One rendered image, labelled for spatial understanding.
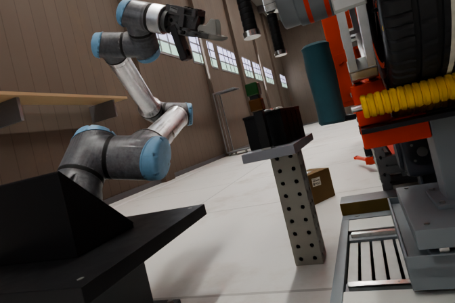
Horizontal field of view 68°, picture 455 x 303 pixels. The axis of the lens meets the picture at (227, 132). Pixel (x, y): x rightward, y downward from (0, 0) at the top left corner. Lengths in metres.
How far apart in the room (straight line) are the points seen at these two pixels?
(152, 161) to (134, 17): 0.45
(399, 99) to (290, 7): 0.38
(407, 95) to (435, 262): 0.37
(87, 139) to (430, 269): 1.01
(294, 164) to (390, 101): 0.48
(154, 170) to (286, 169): 0.46
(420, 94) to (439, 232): 0.30
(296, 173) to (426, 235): 0.51
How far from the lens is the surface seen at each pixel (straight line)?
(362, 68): 0.88
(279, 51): 1.20
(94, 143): 1.18
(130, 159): 1.11
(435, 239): 0.88
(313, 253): 1.31
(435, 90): 0.88
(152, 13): 1.12
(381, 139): 0.97
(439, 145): 0.98
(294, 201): 1.26
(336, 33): 1.52
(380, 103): 0.86
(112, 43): 1.27
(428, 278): 0.91
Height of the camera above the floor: 0.52
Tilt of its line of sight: level
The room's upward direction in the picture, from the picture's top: 13 degrees counter-clockwise
